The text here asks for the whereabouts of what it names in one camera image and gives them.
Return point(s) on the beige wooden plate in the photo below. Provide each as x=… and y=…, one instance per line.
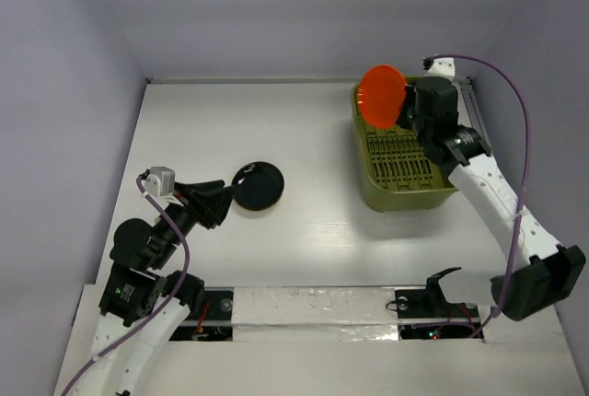
x=256, y=212

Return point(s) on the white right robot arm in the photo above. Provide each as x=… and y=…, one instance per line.
x=541, y=271

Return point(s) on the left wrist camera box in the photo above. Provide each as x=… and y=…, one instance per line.
x=160, y=182

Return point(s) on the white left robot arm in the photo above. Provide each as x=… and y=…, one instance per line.
x=149, y=291

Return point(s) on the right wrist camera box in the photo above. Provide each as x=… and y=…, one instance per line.
x=444, y=67

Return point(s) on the olive green dish rack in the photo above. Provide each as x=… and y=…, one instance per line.
x=395, y=175

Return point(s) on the black plate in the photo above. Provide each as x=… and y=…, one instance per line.
x=259, y=184

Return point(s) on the orange plastic plate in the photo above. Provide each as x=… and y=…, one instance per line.
x=380, y=96

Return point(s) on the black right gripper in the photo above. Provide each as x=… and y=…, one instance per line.
x=409, y=109

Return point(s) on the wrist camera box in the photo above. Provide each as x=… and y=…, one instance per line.
x=444, y=67
x=160, y=182

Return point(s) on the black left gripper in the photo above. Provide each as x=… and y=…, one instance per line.
x=208, y=210

